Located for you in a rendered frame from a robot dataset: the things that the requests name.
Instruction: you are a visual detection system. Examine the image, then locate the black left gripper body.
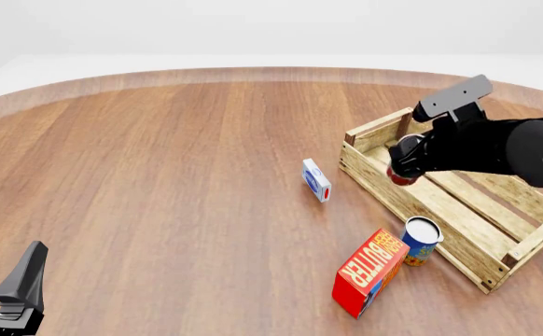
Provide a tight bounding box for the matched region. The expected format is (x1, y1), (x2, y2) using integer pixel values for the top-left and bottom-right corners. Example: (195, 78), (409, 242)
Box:
(0, 302), (46, 336)

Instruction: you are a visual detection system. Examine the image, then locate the grey plate on black stalk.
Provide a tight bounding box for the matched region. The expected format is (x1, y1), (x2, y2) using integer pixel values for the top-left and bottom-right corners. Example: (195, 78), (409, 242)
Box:
(411, 73), (494, 124)

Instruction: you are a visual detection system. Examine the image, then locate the red tomato sauce tin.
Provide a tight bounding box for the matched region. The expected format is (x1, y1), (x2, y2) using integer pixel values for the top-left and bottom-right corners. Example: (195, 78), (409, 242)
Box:
(385, 133), (425, 188)

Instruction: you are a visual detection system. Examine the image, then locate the wooden slat tray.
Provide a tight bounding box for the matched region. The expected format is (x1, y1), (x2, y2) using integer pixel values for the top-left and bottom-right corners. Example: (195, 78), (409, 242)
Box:
(339, 106), (543, 295)

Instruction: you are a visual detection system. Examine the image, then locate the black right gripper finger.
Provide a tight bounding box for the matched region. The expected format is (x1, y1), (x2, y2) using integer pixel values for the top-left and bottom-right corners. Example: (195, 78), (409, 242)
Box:
(387, 143), (429, 178)

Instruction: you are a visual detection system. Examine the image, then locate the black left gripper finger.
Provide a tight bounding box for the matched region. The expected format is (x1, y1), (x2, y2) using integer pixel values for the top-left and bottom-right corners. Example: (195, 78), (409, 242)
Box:
(0, 240), (49, 314)

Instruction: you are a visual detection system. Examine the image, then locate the red butter box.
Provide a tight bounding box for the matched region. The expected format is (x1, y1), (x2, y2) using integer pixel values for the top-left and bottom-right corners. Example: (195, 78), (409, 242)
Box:
(331, 228), (411, 320)

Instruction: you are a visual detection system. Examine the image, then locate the small white and blue box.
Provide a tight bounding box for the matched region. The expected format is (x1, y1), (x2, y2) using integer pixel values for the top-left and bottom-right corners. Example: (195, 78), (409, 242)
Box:
(301, 157), (332, 203)

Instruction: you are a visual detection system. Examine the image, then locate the blue soup tin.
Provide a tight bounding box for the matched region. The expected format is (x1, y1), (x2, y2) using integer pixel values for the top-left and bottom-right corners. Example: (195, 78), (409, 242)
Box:
(400, 216), (445, 268)

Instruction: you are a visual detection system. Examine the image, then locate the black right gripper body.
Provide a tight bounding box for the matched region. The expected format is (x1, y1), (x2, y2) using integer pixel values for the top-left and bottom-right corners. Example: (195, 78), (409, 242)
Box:
(421, 121), (462, 175)

